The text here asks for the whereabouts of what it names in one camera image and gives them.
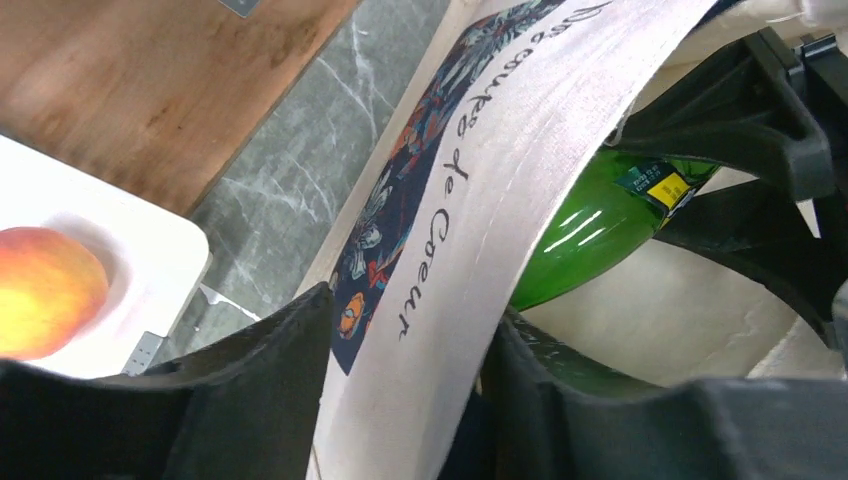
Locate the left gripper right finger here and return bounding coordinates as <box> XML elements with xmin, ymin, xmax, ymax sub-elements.
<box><xmin>482</xmin><ymin>310</ymin><xmax>847</xmax><ymax>479</ymax></box>

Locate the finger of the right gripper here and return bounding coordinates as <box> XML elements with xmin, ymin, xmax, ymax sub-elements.
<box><xmin>616</xmin><ymin>29</ymin><xmax>835</xmax><ymax>201</ymax></box>
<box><xmin>656</xmin><ymin>180</ymin><xmax>847</xmax><ymax>348</ymax></box>

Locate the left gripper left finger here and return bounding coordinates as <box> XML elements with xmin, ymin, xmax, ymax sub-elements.
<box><xmin>1</xmin><ymin>283</ymin><xmax>334</xmax><ymax>479</ymax></box>

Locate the green glass bottle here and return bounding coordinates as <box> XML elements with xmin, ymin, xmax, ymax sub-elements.
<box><xmin>509</xmin><ymin>151</ymin><xmax>717</xmax><ymax>398</ymax></box>

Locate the orange peach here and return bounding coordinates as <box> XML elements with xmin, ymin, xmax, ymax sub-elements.
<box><xmin>1</xmin><ymin>226</ymin><xmax>109</xmax><ymax>361</ymax></box>

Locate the beige canvas tote bag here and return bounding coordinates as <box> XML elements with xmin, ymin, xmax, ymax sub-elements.
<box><xmin>294</xmin><ymin>0</ymin><xmax>848</xmax><ymax>480</ymax></box>

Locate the white perforated basket rear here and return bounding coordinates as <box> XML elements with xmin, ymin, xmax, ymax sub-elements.
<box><xmin>1</xmin><ymin>137</ymin><xmax>211</xmax><ymax>379</ymax></box>

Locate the wooden board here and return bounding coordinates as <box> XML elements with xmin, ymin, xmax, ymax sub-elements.
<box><xmin>1</xmin><ymin>1</ymin><xmax>356</xmax><ymax>215</ymax></box>

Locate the metal monitor stand base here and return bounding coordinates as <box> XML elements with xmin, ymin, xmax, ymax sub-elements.
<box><xmin>219</xmin><ymin>0</ymin><xmax>260</xmax><ymax>18</ymax></box>

